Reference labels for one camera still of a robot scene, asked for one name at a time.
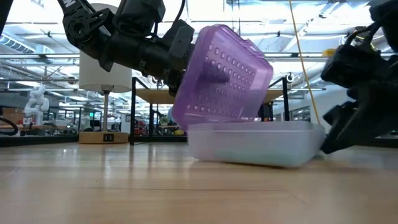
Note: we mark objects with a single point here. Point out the black table frame rail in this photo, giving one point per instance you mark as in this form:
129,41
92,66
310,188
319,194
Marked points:
37,140

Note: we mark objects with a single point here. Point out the white lamp with wooden base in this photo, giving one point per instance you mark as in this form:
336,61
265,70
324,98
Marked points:
105,81

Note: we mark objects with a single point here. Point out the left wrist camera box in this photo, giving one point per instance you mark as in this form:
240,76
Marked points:
180,42

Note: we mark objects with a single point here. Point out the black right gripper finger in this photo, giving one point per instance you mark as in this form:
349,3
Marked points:
340,113
363,127

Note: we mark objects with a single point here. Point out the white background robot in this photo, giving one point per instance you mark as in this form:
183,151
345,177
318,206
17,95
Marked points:
37,105

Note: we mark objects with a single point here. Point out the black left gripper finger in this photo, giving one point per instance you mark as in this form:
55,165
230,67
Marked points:
211,76

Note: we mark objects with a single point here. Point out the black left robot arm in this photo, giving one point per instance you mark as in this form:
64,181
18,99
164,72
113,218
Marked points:
87,31

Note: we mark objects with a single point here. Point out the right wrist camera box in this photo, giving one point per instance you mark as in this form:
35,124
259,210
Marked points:
351,67

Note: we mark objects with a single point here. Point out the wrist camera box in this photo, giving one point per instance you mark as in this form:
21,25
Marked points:
180,42
351,67

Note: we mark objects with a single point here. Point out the black-framed wooden shelf riser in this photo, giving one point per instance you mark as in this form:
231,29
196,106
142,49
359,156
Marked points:
152,96

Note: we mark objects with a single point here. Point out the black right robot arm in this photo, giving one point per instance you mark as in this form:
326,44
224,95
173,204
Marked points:
388,18

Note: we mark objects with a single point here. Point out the purple studded plastic lid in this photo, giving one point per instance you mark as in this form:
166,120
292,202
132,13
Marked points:
236,93

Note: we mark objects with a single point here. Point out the clear plastic container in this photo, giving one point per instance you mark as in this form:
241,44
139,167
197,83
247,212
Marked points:
255,143

